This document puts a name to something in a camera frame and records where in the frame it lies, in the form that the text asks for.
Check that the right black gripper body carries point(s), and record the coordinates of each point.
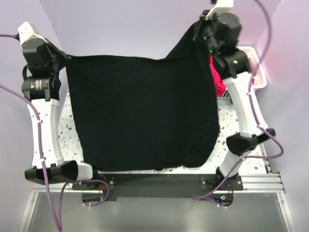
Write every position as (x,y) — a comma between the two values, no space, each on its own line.
(213,43)

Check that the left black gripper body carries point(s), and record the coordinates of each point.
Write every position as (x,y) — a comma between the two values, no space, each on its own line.
(59,59)

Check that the black t-shirt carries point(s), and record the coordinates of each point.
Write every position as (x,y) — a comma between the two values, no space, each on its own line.
(135,113)

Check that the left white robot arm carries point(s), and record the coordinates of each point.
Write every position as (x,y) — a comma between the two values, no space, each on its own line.
(41,88)

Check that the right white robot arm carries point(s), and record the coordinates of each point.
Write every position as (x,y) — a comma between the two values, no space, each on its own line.
(235,71)

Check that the pink t-shirt in basket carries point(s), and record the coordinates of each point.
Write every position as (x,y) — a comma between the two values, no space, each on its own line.
(219,84)

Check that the white plastic laundry basket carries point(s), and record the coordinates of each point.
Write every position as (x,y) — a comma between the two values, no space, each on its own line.
(259,80)

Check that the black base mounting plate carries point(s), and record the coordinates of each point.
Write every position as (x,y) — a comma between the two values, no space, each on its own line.
(166,185)

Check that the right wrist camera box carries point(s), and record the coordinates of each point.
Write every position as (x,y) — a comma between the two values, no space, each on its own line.
(219,6)

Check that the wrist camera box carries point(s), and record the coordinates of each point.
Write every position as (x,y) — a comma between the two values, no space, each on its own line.
(27,31)
(219,6)

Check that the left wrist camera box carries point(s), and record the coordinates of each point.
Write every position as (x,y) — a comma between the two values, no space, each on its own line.
(27,31)

